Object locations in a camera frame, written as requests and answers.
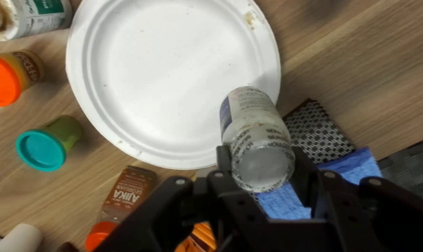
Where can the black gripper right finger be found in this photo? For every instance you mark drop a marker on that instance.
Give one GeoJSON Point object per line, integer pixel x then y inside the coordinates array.
{"type": "Point", "coordinates": [360, 215]}

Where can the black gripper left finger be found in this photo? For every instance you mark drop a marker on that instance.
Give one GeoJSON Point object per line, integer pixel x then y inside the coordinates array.
{"type": "Point", "coordinates": [184, 215]}

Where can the brown spice jar orange lid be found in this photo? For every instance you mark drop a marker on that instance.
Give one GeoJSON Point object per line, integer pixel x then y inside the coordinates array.
{"type": "Point", "coordinates": [128, 197]}

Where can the green tub teal lid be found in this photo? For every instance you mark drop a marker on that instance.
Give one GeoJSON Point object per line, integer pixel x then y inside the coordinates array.
{"type": "Point", "coordinates": [44, 148]}

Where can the yellow tub orange lid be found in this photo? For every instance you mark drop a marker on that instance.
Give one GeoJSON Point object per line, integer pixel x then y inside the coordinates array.
{"type": "Point", "coordinates": [6, 79]}

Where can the white paper plate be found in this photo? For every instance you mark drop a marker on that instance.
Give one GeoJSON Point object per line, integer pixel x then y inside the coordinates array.
{"type": "Point", "coordinates": [164, 79]}

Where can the blue sponge cloth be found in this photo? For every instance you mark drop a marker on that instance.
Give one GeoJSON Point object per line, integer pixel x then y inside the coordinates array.
{"type": "Point", "coordinates": [352, 169]}

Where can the grey perforated metal box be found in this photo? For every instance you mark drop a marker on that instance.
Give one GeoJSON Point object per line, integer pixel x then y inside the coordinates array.
{"type": "Point", "coordinates": [317, 134]}

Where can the white bottle green label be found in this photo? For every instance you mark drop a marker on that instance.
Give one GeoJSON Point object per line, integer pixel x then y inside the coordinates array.
{"type": "Point", "coordinates": [34, 16]}

